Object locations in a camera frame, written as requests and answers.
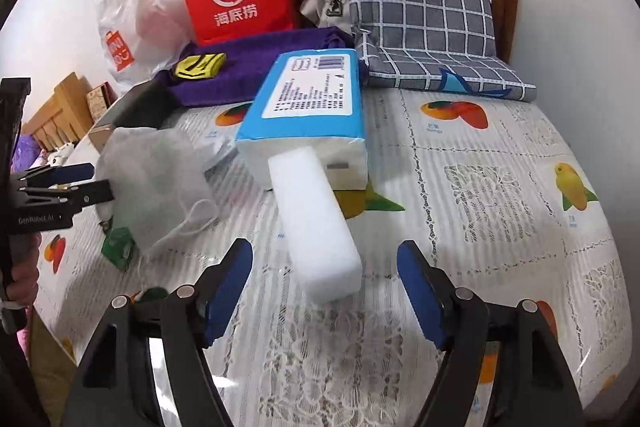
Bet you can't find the black storage box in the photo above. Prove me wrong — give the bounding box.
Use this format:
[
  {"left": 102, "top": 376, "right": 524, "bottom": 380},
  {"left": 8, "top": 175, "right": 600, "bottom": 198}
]
[{"left": 107, "top": 79, "right": 176, "bottom": 132}]

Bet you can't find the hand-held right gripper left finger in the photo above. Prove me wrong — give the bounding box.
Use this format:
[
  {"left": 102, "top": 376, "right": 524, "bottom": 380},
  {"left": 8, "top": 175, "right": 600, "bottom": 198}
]
[{"left": 60, "top": 238, "right": 254, "bottom": 427}]

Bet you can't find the grey checked folded sheet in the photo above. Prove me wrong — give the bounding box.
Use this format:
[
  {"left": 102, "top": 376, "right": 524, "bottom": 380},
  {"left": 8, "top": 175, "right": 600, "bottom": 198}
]
[{"left": 357, "top": 32, "right": 538, "bottom": 102}]

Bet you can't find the green packet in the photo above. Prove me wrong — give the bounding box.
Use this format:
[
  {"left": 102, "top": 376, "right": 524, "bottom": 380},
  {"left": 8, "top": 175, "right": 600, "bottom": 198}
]
[{"left": 101, "top": 227, "right": 136, "bottom": 270}]

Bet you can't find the white mesh bag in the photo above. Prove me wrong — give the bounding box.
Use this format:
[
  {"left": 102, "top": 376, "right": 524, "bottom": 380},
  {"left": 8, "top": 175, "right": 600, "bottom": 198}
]
[{"left": 95, "top": 127, "right": 221, "bottom": 253}]

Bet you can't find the fruit printed bed sheet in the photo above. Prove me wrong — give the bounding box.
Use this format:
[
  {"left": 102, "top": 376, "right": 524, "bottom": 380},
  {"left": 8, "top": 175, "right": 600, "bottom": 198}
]
[{"left": 30, "top": 89, "right": 636, "bottom": 427}]

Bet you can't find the purple towel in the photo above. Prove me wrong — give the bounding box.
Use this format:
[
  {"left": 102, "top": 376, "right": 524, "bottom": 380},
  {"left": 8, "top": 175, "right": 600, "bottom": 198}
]
[{"left": 155, "top": 27, "right": 356, "bottom": 108}]

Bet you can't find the blue tissue pack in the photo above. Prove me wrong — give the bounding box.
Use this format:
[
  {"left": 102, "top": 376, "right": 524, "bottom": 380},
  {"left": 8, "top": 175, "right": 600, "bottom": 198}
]
[{"left": 235, "top": 48, "right": 371, "bottom": 192}]

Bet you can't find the wooden bedside furniture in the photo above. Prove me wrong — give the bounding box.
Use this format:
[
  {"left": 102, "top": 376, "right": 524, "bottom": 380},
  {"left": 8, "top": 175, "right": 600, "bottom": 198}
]
[{"left": 22, "top": 72, "right": 96, "bottom": 148}]

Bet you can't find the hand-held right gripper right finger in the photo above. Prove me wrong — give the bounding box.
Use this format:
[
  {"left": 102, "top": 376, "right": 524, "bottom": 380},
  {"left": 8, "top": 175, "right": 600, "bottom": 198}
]
[{"left": 396, "top": 239, "right": 586, "bottom": 427}]

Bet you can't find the clear plastic packet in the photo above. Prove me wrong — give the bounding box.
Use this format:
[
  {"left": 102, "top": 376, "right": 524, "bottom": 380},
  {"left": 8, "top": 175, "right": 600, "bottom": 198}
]
[{"left": 267, "top": 146, "right": 363, "bottom": 305}]

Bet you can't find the patterned box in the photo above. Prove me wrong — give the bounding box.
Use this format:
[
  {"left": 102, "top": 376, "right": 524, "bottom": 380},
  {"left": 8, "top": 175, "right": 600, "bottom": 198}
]
[{"left": 85, "top": 82, "right": 118, "bottom": 118}]

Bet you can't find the cardboard box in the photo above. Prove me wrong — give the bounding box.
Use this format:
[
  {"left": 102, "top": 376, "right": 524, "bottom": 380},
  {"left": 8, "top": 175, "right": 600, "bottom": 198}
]
[{"left": 87, "top": 122, "right": 118, "bottom": 152}]

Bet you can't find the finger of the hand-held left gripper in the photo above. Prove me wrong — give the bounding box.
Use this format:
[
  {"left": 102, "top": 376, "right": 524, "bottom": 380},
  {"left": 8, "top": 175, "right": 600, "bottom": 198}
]
[
  {"left": 19, "top": 179, "right": 116, "bottom": 210},
  {"left": 19, "top": 162, "right": 97, "bottom": 186}
]

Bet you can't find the yellow and white object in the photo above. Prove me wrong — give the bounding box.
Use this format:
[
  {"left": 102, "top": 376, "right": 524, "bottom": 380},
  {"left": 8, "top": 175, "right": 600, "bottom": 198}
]
[{"left": 174, "top": 53, "right": 227, "bottom": 81}]

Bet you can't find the white plastic bag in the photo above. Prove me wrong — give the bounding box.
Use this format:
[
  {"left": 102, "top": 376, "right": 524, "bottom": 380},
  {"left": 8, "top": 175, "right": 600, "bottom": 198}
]
[{"left": 91, "top": 0, "right": 193, "bottom": 95}]

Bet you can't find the person's left hand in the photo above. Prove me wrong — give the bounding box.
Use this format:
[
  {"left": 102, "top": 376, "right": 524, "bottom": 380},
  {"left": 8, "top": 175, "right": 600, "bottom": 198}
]
[{"left": 6, "top": 236, "right": 42, "bottom": 305}]

